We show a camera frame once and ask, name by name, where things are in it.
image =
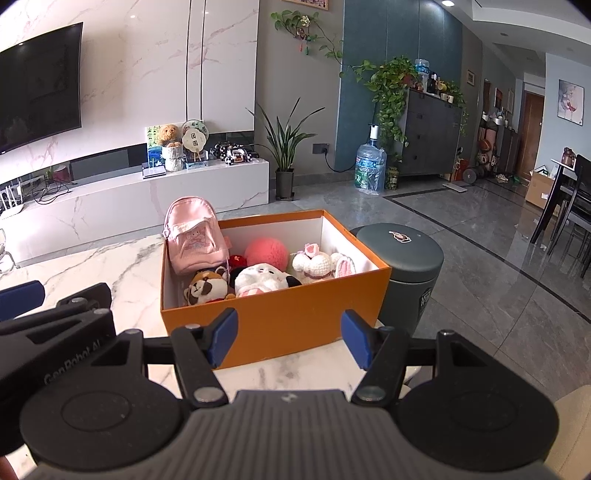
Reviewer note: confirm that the green patterned jar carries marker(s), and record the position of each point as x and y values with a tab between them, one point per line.
392	179

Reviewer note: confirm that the blue water bottle with pump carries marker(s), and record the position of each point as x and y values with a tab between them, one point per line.
370	166

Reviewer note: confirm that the brown dog plush toy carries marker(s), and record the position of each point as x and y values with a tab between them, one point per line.
205	288

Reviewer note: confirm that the red plush toy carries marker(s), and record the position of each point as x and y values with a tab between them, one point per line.
238	260

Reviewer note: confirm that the round paper fan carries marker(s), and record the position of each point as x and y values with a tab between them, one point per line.
194	136

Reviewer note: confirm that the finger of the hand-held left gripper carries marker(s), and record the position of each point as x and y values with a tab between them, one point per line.
92	307
21	300

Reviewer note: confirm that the brown teddy bear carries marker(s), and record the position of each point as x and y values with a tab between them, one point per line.
167	134

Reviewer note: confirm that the black television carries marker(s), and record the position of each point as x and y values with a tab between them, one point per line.
37	87

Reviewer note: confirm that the pink mini backpack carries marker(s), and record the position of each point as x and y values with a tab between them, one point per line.
194	240

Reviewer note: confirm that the orange cardboard box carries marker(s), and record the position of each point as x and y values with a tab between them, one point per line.
277	318

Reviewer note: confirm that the black dining chair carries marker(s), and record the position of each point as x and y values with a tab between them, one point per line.
577	203

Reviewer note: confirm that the dark dining table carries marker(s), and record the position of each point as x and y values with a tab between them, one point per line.
561	177

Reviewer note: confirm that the red small pot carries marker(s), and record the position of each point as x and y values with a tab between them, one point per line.
61	174

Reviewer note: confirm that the white pink crocheted bunny toy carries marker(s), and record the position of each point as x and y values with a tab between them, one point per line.
314	265

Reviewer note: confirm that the white wifi router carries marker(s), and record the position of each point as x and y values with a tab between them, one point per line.
10	205

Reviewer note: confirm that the white small chair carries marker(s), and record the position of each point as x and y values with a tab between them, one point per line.
5	254

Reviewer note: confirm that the panda plush with striped outfit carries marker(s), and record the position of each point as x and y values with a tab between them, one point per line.
263	277

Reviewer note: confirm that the dark grey sideboard cabinet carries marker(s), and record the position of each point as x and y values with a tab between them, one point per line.
429	138

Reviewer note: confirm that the white marble tv cabinet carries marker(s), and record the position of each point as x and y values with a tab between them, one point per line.
138	203

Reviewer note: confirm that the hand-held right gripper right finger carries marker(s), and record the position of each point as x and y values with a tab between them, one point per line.
355	337

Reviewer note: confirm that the brown cardboard carton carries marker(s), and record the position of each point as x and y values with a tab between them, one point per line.
538	189

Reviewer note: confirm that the grey round stool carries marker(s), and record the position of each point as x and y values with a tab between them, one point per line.
406	263

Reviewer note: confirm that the white wrapped pot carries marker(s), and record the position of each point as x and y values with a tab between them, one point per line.
173	159

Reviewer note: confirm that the white floor scale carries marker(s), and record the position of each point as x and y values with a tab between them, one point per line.
455	187

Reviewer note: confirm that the brown wooden door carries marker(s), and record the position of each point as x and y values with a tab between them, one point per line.
531	134

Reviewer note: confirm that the trailing pothos plant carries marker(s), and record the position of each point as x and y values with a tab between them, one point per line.
392	92

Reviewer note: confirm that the framed wall painting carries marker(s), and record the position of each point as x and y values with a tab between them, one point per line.
571	101

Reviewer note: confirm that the white flat box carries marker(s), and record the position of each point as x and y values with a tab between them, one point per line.
154	173

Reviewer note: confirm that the green blue picture box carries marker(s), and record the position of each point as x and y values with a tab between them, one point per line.
153	147

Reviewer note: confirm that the potted long-leaf plant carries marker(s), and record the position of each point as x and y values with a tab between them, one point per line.
285	180

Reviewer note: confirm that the grey weight plate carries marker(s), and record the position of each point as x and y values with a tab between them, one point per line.
472	177

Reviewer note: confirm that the black white toy car model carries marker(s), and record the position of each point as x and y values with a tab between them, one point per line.
233	154

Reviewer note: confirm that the beige seat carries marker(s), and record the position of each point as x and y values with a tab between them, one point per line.
575	438

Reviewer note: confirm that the grey wall socket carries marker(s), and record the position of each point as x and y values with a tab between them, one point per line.
321	148

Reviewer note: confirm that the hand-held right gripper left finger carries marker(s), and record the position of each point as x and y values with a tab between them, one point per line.
226	332

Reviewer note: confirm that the hanging vine plant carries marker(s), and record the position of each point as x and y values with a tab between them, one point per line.
304	27

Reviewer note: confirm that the pink fuzzy ball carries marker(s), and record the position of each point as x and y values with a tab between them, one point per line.
268	251

